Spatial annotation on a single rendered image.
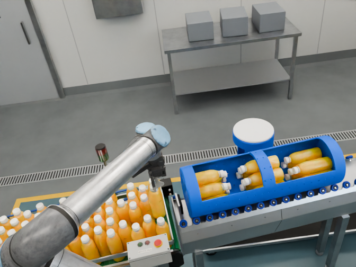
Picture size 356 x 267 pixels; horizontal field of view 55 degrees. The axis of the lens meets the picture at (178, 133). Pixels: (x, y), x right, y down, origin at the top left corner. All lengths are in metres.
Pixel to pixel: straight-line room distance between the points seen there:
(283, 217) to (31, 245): 1.50
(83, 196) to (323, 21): 4.80
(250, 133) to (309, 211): 0.63
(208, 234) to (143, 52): 3.46
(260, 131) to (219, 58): 2.88
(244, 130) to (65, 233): 1.68
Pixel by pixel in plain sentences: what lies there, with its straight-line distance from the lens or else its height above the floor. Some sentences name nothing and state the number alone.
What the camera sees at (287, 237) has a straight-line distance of 2.92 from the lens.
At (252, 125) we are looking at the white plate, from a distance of 2.46.
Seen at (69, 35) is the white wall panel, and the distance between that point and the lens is 5.04.
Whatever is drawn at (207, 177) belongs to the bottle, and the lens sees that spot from 1.86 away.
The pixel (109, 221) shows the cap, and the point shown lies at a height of 1.11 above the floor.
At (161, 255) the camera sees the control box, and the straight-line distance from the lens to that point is 1.72.
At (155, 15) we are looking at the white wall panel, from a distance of 4.84.
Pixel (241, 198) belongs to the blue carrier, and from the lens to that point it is 1.86.
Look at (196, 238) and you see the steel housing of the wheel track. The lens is 2.02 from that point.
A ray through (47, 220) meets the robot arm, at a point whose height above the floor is 1.82.
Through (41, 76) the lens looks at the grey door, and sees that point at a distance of 5.35.
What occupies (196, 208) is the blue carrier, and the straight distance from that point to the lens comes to 1.82.
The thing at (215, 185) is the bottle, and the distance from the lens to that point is 1.86.
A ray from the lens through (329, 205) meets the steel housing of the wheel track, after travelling 2.24.
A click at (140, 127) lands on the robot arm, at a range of 1.48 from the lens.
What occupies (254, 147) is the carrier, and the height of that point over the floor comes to 1.00.
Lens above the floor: 2.50
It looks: 37 degrees down
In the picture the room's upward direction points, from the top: 8 degrees counter-clockwise
